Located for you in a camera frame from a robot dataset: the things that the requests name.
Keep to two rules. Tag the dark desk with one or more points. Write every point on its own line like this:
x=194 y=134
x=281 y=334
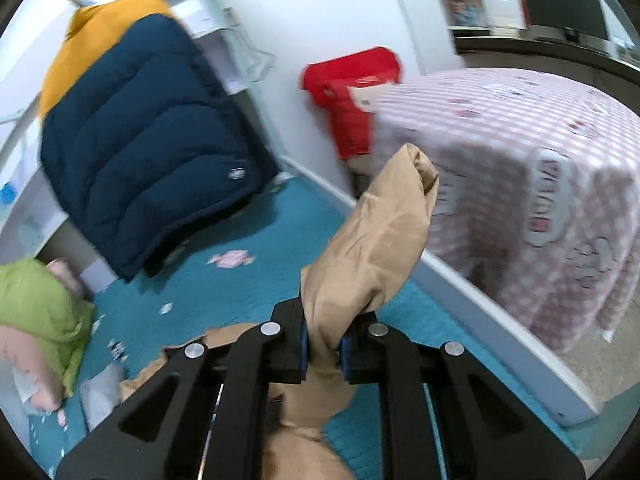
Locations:
x=550 y=55

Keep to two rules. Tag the picture book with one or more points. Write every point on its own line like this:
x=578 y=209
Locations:
x=465 y=12

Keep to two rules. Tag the pink checked tablecloth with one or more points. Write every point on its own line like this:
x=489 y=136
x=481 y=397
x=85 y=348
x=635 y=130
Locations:
x=500 y=135

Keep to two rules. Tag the tan jacket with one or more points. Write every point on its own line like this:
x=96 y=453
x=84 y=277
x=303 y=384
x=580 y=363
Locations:
x=375 y=240

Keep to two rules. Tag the white and red box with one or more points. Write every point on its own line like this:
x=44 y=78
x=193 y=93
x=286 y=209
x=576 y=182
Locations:
x=500 y=0

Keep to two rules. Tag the navy and yellow puffer jacket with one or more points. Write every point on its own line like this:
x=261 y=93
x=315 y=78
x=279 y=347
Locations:
x=150 y=135

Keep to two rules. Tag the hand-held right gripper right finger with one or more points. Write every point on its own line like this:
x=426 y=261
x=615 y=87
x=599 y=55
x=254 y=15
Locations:
x=345 y=360

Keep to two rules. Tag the green blanket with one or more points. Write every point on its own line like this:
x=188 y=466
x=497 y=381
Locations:
x=35 y=300

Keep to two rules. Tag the teal fish print bedspread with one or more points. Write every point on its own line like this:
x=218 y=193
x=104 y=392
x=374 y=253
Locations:
x=280 y=240

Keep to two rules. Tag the red bag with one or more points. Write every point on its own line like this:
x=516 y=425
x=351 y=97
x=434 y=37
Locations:
x=345 y=110

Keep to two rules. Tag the grey folded clothes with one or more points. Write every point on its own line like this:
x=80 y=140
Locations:
x=100 y=395

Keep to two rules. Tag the white bed shelf unit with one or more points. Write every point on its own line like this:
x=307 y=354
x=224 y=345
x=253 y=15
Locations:
x=215 y=45

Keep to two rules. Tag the black monitor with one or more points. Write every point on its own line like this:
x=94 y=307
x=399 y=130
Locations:
x=560 y=5

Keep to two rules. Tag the pink pillow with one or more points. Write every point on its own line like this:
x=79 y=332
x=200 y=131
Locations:
x=25 y=360

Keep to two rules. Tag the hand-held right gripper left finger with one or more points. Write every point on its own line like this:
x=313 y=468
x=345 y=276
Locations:
x=303 y=355

